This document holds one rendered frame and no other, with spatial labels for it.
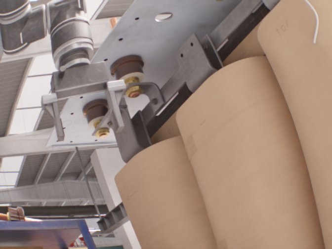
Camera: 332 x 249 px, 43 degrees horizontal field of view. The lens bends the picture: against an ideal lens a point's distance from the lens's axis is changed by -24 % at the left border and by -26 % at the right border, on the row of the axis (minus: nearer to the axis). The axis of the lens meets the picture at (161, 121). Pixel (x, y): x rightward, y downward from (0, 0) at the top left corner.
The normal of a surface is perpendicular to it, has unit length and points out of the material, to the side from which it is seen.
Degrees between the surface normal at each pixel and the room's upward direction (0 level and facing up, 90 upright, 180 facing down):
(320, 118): 90
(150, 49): 180
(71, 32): 90
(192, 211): 90
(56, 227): 90
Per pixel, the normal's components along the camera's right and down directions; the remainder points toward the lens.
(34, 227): 0.40, -0.47
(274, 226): -0.57, -0.15
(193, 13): 0.30, 0.87
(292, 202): -0.14, -0.35
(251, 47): -0.84, 0.06
